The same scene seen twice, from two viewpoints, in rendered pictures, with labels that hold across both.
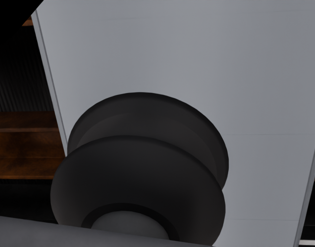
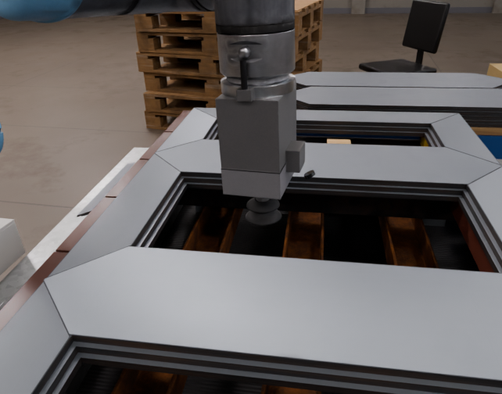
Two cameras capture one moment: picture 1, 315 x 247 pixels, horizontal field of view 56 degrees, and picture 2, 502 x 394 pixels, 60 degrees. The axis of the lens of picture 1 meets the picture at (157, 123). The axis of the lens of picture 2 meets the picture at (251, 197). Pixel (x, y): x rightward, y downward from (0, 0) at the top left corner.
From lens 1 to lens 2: 46 cm
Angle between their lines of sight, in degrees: 54
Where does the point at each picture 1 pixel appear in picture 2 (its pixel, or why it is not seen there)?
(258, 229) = (135, 320)
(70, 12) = (287, 266)
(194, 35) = (270, 302)
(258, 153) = (197, 321)
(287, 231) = (127, 334)
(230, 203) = (163, 308)
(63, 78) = (260, 259)
